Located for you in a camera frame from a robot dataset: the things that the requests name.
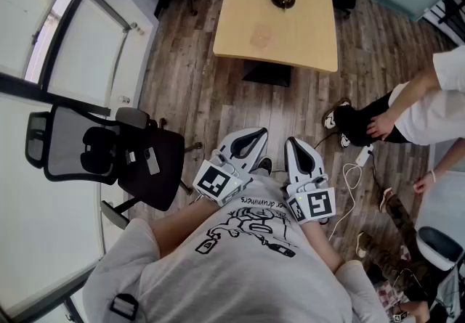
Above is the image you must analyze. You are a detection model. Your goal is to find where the black framed glass window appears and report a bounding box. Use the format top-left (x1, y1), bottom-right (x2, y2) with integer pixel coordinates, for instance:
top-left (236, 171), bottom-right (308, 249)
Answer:
top-left (0, 0), bottom-right (132, 323)

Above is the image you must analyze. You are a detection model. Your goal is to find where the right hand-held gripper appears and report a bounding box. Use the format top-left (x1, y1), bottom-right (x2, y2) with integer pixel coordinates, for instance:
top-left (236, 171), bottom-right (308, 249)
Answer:
top-left (283, 136), bottom-right (336, 225)

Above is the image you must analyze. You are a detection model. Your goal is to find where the white cable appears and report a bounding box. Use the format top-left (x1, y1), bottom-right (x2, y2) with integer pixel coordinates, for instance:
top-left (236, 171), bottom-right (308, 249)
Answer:
top-left (328, 163), bottom-right (376, 242)

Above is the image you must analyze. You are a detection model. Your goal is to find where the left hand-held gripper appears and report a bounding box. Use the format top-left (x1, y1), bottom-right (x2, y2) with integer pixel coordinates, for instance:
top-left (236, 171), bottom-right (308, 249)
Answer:
top-left (192, 127), bottom-right (270, 207)

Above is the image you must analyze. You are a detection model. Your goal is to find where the light wooden table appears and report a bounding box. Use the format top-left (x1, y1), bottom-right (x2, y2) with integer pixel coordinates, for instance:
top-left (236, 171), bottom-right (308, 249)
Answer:
top-left (212, 0), bottom-right (339, 89)

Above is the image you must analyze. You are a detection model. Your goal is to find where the person's white printed t-shirt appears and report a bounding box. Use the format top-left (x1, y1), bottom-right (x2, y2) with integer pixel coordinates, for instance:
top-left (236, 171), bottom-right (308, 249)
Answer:
top-left (82, 172), bottom-right (390, 323)

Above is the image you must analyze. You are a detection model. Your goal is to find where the grey smartphone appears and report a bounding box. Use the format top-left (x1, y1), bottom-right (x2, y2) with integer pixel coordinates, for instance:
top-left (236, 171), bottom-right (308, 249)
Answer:
top-left (142, 147), bottom-right (161, 176)

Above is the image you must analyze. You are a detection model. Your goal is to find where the black strap buckle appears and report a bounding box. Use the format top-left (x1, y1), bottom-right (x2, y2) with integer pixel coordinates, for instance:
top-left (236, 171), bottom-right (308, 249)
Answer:
top-left (109, 293), bottom-right (140, 319)

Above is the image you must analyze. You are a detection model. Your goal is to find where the person's right forearm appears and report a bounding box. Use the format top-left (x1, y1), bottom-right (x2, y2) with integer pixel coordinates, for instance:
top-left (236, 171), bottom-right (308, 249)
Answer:
top-left (299, 221), bottom-right (344, 272)

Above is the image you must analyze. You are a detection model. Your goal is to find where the person's left forearm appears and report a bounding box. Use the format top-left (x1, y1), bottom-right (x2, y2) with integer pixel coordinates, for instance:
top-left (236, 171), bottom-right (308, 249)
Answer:
top-left (148, 195), bottom-right (223, 258)

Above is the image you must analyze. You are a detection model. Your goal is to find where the white power adapter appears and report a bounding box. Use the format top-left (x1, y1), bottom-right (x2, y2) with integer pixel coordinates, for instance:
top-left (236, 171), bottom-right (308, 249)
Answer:
top-left (354, 143), bottom-right (375, 167)

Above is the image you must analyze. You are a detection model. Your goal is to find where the black mesh office chair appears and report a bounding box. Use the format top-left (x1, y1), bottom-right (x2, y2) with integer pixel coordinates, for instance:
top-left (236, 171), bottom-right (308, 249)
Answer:
top-left (24, 102), bottom-right (203, 232)

